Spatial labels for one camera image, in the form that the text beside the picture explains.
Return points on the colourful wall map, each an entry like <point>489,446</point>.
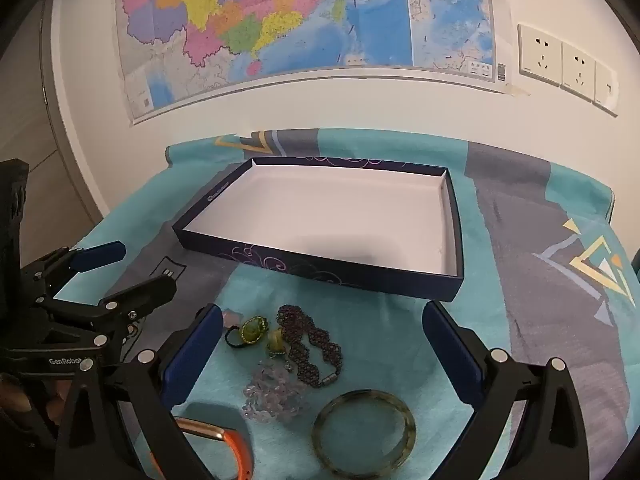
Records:
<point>300,10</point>

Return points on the teal grey printed tablecloth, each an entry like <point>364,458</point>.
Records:
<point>525,260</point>

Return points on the person's left hand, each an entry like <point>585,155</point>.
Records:
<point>20,396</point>

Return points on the green gold brooch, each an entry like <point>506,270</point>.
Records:
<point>252,331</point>

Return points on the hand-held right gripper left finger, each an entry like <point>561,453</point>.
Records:
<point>194,356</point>

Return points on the white wall socket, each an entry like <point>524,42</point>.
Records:
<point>577,67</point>
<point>606,89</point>
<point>540,55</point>

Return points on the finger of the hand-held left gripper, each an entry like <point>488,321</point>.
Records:
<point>150,292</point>
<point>100,253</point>

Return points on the orange smartwatch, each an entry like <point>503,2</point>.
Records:
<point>240,452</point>

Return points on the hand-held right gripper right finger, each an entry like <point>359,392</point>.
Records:
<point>450,355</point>

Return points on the green translucent bangle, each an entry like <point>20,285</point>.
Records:
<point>318,435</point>

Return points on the dark blue shallow box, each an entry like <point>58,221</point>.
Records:
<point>325,215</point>

